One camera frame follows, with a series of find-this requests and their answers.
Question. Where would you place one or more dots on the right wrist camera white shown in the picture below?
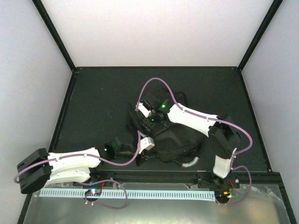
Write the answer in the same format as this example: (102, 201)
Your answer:
(141, 108)

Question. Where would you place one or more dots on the black front rail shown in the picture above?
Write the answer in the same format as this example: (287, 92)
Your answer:
(202, 179)

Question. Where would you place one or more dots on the black student bag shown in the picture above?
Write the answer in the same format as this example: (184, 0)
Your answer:
(173, 142)

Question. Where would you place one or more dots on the black frame post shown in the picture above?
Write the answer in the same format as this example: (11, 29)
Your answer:
(54, 33)
(274, 7)

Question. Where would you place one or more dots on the right black frame post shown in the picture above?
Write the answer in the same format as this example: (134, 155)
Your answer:
(274, 7)

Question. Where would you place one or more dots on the left black frame post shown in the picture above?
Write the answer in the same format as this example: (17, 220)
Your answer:
(54, 33)

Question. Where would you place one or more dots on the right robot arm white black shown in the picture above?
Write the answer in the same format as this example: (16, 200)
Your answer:
(220, 137)

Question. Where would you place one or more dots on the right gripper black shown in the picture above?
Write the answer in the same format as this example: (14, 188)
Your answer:
(149, 125)

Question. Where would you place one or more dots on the light blue slotted cable duct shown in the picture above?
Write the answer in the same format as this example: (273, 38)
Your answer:
(129, 194)

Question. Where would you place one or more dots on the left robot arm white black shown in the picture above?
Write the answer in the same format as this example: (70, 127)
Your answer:
(42, 168)

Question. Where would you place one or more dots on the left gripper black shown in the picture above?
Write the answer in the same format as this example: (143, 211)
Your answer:
(146, 155)

